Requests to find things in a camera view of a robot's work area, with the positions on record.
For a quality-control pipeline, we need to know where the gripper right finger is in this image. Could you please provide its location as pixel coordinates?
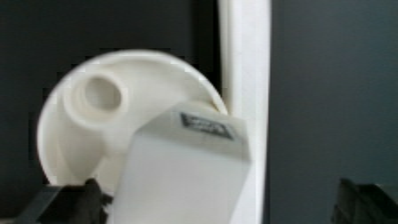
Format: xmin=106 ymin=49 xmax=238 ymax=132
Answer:
xmin=330 ymin=178 xmax=398 ymax=224

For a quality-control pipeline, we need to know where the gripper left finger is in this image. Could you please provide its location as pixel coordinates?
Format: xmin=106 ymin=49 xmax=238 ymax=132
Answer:
xmin=12 ymin=179 xmax=113 ymax=224

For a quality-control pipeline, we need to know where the white round stool seat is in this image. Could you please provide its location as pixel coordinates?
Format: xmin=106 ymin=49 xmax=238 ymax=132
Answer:
xmin=37 ymin=50 xmax=227 ymax=193

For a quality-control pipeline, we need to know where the white stool leg corner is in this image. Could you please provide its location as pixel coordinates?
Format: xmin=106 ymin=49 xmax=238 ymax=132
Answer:
xmin=106 ymin=102 xmax=250 ymax=224

